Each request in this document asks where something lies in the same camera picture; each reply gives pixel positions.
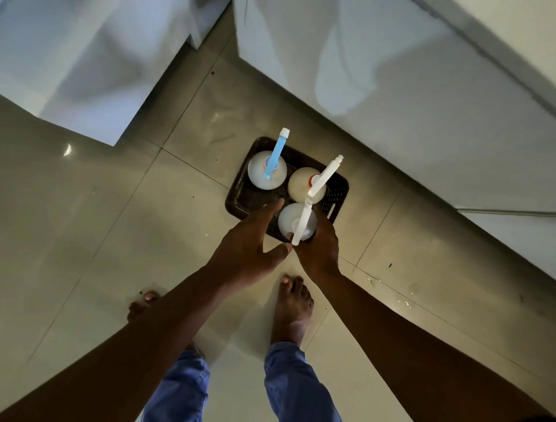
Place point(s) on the person's left hand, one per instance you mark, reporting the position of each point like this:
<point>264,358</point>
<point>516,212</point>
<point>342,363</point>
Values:
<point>241,250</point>

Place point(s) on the person's right hand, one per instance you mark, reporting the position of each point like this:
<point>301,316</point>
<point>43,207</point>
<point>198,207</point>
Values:
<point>320,250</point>

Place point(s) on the person's left thumb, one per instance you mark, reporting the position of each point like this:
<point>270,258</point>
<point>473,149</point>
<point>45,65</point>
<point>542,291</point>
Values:
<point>276,254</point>

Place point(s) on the person's right thumb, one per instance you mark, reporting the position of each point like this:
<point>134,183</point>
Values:
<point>294,244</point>

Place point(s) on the person's left forearm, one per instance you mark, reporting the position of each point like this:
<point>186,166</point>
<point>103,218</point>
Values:
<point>130,348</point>

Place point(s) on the person's right forearm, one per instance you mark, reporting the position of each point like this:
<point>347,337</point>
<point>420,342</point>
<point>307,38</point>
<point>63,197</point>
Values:
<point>404,348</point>

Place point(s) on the person's right foot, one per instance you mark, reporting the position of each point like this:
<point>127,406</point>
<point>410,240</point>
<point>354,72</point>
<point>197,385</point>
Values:
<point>292,311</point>

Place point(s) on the person's foot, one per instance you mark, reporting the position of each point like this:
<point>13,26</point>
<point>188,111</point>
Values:
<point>292,311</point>
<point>141,305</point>

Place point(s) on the red-collared bottle with white sprayer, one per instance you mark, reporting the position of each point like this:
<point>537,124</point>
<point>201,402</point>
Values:
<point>302,185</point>

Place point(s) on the dark brown plastic tray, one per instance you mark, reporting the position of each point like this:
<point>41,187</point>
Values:
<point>243,195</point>

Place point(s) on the white bottle with blue sprayer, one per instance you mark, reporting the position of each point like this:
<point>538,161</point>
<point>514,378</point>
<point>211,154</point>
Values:
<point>260,171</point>

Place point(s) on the person's right blue trouser leg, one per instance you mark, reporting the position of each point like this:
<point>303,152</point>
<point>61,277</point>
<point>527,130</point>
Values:
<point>295,384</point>

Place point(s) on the person's blue trouser leg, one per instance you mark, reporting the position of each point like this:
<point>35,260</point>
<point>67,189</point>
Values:
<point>295,384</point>
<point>180,387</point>

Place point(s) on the person's left foot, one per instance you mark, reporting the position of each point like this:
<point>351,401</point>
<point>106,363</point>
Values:
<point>141,305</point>

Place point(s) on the person's left blue trouser leg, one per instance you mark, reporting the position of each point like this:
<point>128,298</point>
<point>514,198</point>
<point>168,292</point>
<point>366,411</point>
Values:
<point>180,387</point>

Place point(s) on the long white cabinet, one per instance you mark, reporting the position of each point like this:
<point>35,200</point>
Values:
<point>412,108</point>

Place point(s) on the small white cabinet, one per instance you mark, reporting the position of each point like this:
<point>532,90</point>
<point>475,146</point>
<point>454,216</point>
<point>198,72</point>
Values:
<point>87,61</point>

